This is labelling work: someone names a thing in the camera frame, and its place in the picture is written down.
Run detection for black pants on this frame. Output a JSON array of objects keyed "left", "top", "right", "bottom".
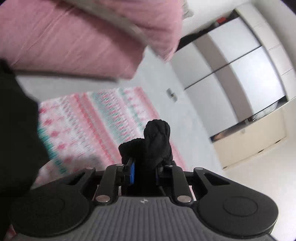
[{"left": 1, "top": 60, "right": 174, "bottom": 237}]

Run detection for patterned red green blanket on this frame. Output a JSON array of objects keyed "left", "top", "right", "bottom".
[{"left": 4, "top": 86, "right": 193, "bottom": 241}]

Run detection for cream door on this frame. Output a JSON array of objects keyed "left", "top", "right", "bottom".
[{"left": 213, "top": 109, "right": 287, "bottom": 168}]

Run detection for beige cloth on bed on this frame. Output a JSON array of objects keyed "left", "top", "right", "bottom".
[{"left": 166, "top": 88, "right": 178, "bottom": 102}]

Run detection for grey bed sheet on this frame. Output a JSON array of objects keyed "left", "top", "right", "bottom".
[{"left": 16, "top": 49, "right": 223, "bottom": 174}]

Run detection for white grey wardrobe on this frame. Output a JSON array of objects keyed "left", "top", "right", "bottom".
[{"left": 169, "top": 2, "right": 296, "bottom": 142}]

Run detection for lower pink pillow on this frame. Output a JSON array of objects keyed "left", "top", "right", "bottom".
[{"left": 1, "top": 1, "right": 144, "bottom": 79}]

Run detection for pink pillow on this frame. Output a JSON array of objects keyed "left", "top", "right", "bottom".
[
  {"left": 66, "top": 1, "right": 183, "bottom": 61},
  {"left": 1, "top": 1, "right": 144, "bottom": 79}
]

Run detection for upper pink pillow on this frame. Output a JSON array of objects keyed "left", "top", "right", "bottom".
[{"left": 66, "top": 1, "right": 183, "bottom": 61}]

